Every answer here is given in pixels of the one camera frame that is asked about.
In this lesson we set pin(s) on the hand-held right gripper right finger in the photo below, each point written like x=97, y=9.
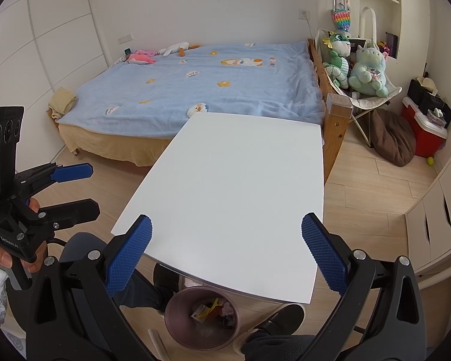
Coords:
x=323, y=252

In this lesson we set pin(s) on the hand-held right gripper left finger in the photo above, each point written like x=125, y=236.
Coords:
x=129, y=255

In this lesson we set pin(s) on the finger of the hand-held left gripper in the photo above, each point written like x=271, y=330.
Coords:
x=73, y=172
x=75, y=210

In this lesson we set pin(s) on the purple round waste bin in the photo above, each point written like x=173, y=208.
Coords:
x=173, y=319

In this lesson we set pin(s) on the person's left hand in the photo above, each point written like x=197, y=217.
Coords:
x=0, y=256

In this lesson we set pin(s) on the beige bed base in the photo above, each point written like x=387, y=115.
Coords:
x=109, y=144

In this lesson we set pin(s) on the beige folded cloth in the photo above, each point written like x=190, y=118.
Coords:
x=62, y=101

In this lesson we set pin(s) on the person's black right shoe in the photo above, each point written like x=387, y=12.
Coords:
x=282, y=319

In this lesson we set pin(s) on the person's right leg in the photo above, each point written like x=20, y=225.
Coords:
x=285, y=349

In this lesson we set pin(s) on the white curved tube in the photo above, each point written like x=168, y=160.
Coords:
x=436, y=280

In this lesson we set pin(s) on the white drawer cabinet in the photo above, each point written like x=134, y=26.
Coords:
x=439, y=218

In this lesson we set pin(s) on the pink plush toy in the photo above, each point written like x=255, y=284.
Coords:
x=139, y=58

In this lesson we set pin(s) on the brown beanbag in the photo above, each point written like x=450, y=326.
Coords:
x=392, y=139

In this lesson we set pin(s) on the yellow green ball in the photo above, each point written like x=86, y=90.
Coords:
x=430, y=161

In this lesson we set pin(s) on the red cooler box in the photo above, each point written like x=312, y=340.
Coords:
x=424, y=139

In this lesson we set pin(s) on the white folding chair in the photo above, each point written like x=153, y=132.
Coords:
x=364, y=101

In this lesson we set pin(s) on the blue printed blanket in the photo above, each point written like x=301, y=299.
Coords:
x=210, y=94

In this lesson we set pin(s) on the white goose plush toy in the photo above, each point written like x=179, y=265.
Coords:
x=173, y=49

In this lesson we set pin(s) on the clear plastic packet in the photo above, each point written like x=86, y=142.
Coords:
x=437, y=116

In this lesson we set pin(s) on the black bag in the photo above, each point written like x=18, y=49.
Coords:
x=421, y=97

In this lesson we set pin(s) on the teal dinosaur plush toy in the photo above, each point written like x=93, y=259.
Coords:
x=368, y=71

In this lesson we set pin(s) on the green dragon plush toy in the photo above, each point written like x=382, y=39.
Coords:
x=336, y=60

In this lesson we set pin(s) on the beige hat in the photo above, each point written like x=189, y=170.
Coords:
x=426, y=84

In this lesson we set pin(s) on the black printed box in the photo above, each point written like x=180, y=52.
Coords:
x=357, y=45

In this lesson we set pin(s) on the purple box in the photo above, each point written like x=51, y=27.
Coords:
x=391, y=45

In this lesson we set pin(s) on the rainbow bubble bag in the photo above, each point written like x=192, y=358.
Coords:
x=341, y=20

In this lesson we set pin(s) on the white arched stand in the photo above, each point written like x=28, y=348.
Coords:
x=362, y=22

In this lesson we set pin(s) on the wooden bed frame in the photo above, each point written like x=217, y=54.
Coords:
x=336, y=135

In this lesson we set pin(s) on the wide wall socket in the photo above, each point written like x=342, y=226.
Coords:
x=124, y=39

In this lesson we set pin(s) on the square wall socket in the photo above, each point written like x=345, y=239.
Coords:
x=304, y=14

